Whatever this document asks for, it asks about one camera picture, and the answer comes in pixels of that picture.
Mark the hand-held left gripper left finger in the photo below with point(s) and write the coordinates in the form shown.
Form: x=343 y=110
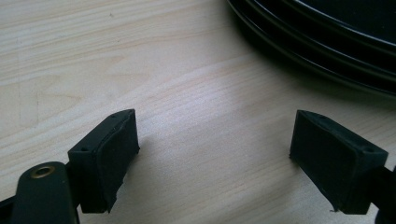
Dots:
x=102 y=161

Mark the black frying pan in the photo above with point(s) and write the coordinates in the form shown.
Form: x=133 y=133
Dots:
x=311 y=59
x=358 y=15

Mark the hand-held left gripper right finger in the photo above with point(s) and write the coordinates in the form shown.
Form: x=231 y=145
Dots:
x=333 y=165

